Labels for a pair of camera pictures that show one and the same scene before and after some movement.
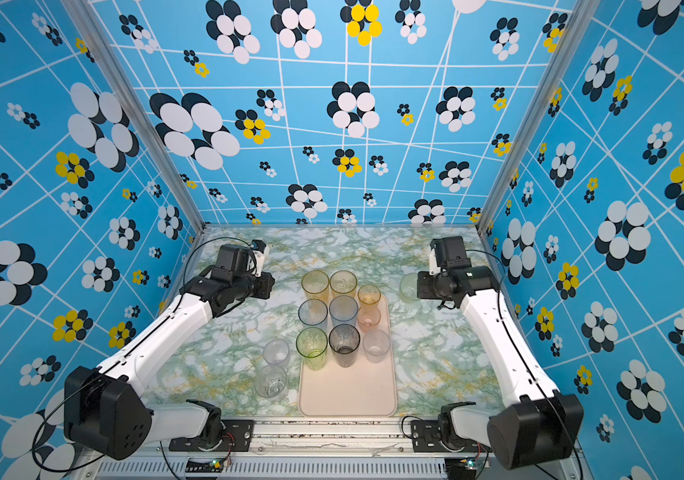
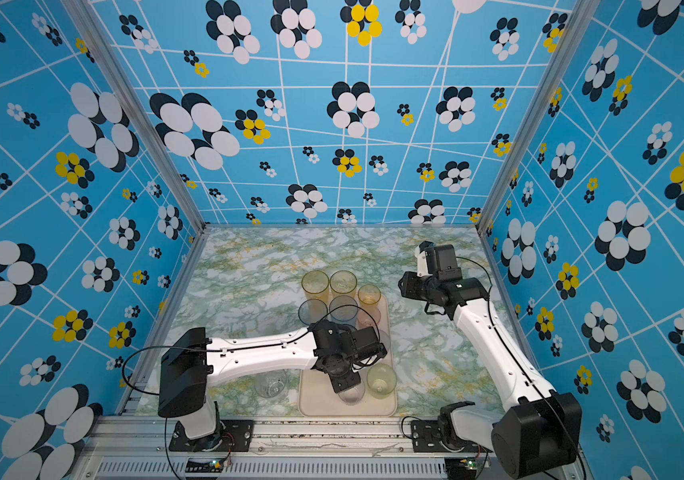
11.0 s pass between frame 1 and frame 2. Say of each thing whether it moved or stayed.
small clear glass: moved
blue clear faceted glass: stayed
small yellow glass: stayed
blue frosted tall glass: stayed
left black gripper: moved
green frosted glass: moved
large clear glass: stayed
